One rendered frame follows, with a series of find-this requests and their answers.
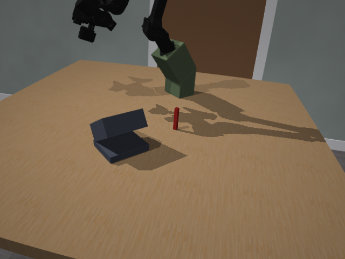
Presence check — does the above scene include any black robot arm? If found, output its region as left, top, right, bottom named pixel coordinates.
left=72, top=0, right=175, bottom=56

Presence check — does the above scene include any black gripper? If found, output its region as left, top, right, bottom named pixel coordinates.
left=78, top=16, right=96, bottom=43

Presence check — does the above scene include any dark red rectangular bar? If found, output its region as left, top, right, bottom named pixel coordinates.
left=173, top=107, right=180, bottom=130

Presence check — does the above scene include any dark grey sloped panel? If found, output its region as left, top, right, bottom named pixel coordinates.
left=90, top=109, right=149, bottom=163

